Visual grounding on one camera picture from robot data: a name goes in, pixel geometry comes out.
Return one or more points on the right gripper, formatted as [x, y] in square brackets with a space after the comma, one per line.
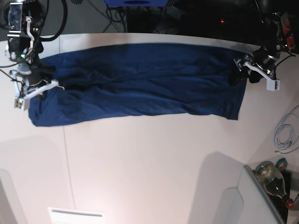
[36, 77]

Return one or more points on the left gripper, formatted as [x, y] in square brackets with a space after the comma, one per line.
[259, 54]

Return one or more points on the blue box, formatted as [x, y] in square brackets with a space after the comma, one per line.
[135, 3]

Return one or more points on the green tape roll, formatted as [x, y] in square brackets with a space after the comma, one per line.
[282, 164]

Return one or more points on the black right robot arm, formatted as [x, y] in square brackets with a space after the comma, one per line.
[25, 20]

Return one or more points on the dark blue t-shirt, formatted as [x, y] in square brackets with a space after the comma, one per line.
[140, 79]

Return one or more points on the clear plastic bottle red cap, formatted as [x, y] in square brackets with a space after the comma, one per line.
[273, 182]

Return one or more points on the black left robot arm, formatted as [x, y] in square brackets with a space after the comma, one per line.
[281, 41]

